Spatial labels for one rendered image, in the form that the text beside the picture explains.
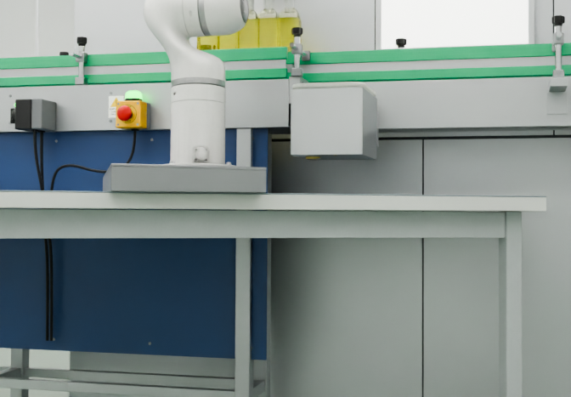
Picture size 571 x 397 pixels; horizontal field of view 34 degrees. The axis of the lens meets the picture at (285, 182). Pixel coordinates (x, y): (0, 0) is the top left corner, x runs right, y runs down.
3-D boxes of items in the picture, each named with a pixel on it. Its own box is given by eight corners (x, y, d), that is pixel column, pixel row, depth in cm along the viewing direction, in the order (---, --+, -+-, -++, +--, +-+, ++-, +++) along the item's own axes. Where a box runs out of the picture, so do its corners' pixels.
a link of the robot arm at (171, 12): (217, 82, 198) (217, -27, 200) (135, 85, 201) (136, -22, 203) (231, 92, 209) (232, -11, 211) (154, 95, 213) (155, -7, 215)
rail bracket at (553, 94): (567, 115, 230) (566, 25, 230) (570, 107, 213) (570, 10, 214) (546, 115, 231) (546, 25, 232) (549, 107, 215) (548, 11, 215)
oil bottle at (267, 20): (280, 87, 255) (281, 11, 256) (275, 85, 249) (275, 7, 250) (261, 88, 256) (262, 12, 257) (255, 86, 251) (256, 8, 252)
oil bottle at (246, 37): (260, 88, 257) (261, 12, 257) (255, 86, 251) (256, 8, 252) (240, 89, 258) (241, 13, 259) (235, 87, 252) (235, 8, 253)
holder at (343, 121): (380, 161, 239) (380, 100, 239) (362, 154, 212) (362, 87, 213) (314, 161, 243) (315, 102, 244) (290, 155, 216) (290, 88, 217)
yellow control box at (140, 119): (150, 131, 244) (150, 103, 245) (139, 128, 237) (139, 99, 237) (126, 131, 246) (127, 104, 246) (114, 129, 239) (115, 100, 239)
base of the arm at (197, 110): (247, 168, 196) (247, 82, 197) (156, 167, 192) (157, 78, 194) (234, 176, 214) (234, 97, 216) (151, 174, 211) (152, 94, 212)
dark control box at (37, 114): (56, 133, 251) (56, 101, 251) (41, 130, 243) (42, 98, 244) (29, 133, 253) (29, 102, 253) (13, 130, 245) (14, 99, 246)
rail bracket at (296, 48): (312, 82, 246) (312, 35, 246) (296, 72, 230) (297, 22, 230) (301, 82, 247) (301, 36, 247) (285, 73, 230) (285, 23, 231)
